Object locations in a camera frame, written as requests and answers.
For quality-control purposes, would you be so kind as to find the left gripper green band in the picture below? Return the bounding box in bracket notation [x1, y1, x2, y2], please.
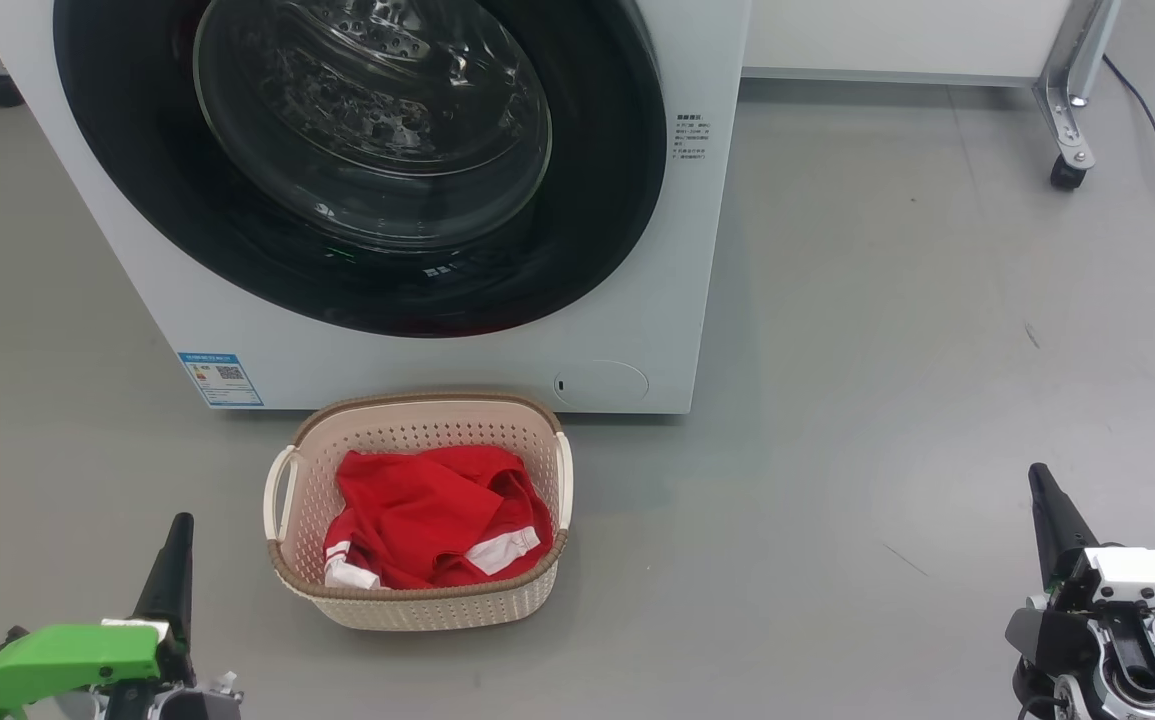
[0, 513, 196, 719]

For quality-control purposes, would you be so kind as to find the red garment with white trim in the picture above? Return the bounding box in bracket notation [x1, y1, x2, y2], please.
[323, 445, 555, 590]

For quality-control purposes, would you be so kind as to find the black round glass washer door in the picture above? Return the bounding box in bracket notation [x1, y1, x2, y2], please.
[52, 0, 668, 338]

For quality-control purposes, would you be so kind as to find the cream perforated laundry basket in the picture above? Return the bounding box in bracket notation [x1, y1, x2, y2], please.
[262, 392, 575, 632]

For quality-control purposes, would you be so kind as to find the white washing machine body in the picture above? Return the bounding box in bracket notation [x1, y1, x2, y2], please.
[0, 0, 753, 414]

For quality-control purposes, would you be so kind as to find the blue energy label sticker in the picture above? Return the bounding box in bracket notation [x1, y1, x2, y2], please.
[177, 351, 265, 409]

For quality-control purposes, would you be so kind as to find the round drain filter cover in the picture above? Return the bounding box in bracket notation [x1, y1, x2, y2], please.
[553, 360, 650, 406]

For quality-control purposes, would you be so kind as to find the white partition panel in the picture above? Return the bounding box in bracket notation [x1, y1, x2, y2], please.
[742, 0, 1078, 86]

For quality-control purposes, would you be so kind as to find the metal partition leg bracket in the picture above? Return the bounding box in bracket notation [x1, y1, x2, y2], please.
[1032, 0, 1123, 171]

